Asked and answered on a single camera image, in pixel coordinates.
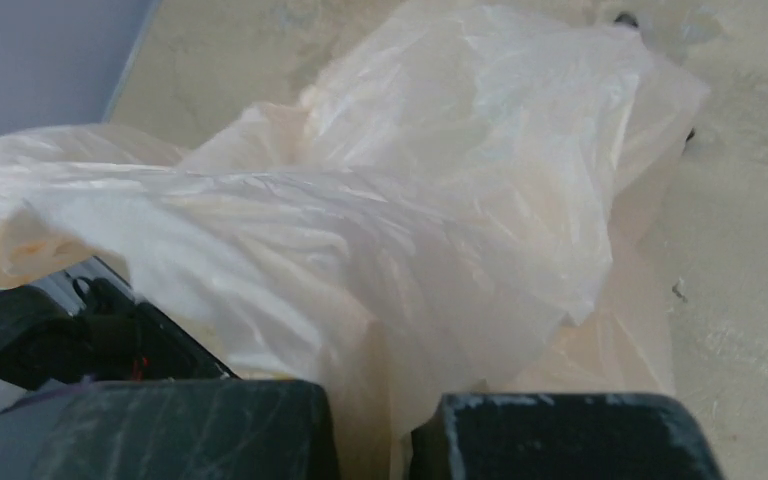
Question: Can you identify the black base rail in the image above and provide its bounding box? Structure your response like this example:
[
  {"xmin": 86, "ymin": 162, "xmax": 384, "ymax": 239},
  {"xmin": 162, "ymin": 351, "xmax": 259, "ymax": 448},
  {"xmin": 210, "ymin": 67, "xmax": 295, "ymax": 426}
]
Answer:
[{"xmin": 0, "ymin": 276, "xmax": 234, "ymax": 390}]

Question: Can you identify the translucent plastic bag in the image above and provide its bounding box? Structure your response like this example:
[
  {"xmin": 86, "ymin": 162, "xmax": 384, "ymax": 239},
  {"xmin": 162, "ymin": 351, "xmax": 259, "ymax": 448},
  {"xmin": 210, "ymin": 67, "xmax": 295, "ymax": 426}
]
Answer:
[{"xmin": 0, "ymin": 1, "xmax": 708, "ymax": 479}]

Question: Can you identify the dark grey metal faucet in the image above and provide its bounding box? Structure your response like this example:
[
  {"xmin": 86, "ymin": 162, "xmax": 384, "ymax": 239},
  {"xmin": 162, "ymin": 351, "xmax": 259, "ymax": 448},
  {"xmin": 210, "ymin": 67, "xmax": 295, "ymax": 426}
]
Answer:
[{"xmin": 613, "ymin": 11, "xmax": 696, "ymax": 143}]

